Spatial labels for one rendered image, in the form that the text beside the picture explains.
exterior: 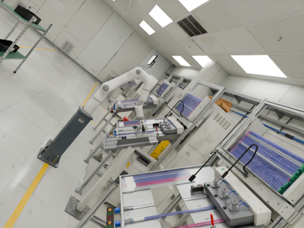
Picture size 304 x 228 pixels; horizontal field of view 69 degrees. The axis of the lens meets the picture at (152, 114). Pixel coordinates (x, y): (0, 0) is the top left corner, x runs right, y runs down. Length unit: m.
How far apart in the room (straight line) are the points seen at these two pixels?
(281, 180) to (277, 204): 0.12
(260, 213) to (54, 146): 2.12
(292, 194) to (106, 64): 10.35
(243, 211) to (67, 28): 10.70
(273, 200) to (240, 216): 0.19
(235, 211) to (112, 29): 10.39
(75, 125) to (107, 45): 8.74
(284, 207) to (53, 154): 2.23
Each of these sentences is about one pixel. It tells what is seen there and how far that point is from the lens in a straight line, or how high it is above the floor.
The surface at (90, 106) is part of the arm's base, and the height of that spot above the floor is 0.79.
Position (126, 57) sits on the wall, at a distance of 11.11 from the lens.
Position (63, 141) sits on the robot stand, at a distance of 2.67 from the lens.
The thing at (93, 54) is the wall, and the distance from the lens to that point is 11.12.
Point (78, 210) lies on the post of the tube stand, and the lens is 2.46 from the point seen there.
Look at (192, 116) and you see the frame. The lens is 2.50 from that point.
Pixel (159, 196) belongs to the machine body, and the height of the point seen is 0.47.
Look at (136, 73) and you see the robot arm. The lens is 2.42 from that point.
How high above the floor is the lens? 1.37
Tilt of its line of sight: 5 degrees down
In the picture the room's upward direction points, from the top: 41 degrees clockwise
